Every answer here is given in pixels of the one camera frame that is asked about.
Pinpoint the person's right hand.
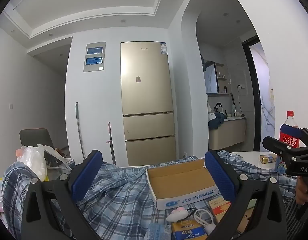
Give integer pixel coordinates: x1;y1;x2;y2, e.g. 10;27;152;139
295;179;308;205

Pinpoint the red orange cigarette pack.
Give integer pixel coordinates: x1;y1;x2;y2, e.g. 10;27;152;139
212;202;231;222

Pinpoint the grey mop handle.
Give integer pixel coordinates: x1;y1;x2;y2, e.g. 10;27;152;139
75;102;86;162

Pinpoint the cardboard box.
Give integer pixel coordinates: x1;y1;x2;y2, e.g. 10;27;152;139
145;158;221;210

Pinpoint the white plastic bag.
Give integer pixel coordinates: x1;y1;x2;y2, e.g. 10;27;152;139
16;144;72;180

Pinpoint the red iced tea bottle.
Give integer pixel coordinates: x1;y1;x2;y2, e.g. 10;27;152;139
274;110;302;173

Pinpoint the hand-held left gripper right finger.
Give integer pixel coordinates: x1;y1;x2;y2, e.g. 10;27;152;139
204;150;287;240

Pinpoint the cream cigarette pack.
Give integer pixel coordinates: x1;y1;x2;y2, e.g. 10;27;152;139
209;197;225;207

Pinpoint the bathroom wall shelf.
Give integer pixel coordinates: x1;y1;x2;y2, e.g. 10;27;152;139
216;62;230;95

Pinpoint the pink white plug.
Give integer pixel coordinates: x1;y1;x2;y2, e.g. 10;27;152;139
166;206;188;222

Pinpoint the black door frame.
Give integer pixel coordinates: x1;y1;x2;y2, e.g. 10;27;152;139
241;35;263;153

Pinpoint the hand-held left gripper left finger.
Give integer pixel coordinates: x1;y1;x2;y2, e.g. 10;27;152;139
20;149;104;240

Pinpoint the bathroom mirror cabinet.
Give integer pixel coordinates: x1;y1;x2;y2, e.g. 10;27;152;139
203;59;218;94

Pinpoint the blue tissue pack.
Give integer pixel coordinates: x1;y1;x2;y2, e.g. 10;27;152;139
144;224;172;240

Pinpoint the grey chair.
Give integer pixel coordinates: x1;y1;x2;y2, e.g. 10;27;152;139
19;128;55;150

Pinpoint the yellow cigarette pack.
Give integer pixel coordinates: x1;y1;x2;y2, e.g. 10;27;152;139
171;220;208;240

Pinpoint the white charger cable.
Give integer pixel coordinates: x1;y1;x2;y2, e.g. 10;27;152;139
194;209;217;233

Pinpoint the grey wall panel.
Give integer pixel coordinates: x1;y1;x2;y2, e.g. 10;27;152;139
83;42;106;73

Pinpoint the beige vanity cabinet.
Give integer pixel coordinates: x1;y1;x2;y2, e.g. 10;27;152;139
208;117;246;150

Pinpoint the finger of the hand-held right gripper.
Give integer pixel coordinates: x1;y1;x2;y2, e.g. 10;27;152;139
262;136;298;158
281;124;308;145

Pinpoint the blue plaid shirt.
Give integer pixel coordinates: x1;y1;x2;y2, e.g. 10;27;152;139
1;150;298;240

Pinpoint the gold refrigerator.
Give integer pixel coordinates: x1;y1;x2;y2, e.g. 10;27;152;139
120;41;177;167

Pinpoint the dark blue clothing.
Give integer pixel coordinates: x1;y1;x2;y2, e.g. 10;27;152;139
209;112;226;130

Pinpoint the striped grey clothing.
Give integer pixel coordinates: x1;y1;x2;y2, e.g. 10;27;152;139
283;199;308;234

